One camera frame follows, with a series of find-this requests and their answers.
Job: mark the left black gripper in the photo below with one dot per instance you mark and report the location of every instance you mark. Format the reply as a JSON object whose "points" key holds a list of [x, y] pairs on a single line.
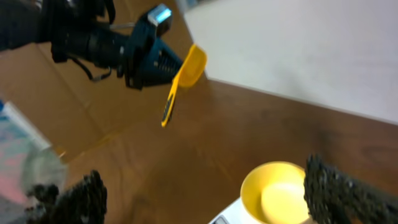
{"points": [[146, 61]]}

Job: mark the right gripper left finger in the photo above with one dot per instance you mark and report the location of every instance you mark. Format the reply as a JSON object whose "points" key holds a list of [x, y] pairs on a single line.
{"points": [[85, 202]]}

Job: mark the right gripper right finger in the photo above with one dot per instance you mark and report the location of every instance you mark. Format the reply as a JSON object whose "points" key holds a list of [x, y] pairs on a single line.
{"points": [[335, 197]]}

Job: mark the yellow measuring scoop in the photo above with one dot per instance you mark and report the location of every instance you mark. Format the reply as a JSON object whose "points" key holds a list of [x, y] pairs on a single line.
{"points": [[189, 73]]}

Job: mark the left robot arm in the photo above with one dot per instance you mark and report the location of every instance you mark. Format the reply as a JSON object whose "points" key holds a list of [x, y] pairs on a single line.
{"points": [[83, 31]]}

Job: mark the yellow plastic bowl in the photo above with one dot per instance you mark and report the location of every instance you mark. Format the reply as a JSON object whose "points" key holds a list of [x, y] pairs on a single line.
{"points": [[274, 193]]}

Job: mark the white digital kitchen scale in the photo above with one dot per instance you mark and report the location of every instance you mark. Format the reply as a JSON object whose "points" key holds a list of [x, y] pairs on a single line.
{"points": [[230, 214]]}

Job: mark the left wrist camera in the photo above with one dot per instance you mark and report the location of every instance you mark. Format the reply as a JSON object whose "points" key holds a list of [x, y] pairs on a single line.
{"points": [[160, 16]]}

